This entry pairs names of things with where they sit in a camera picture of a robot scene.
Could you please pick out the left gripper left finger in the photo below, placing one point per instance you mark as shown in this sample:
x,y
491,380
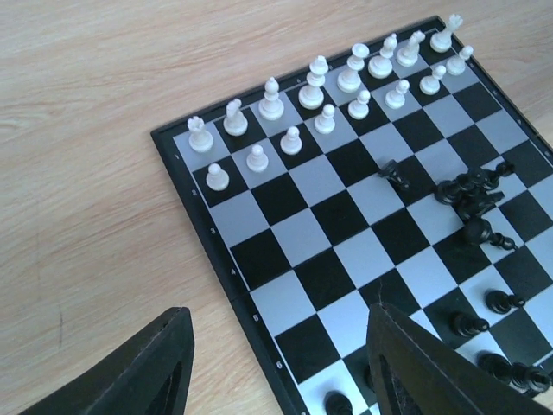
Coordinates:
x,y
148,374

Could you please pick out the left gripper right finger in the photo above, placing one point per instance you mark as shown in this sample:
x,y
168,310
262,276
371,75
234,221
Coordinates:
x,y
415,373

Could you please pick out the black grey chess board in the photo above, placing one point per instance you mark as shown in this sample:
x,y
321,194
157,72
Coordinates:
x,y
304,235

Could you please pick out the lying black bishop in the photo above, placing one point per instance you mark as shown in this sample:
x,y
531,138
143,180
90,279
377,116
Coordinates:
x,y
478,231

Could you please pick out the lying black pawn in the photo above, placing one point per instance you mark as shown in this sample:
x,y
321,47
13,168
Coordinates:
x,y
390,172

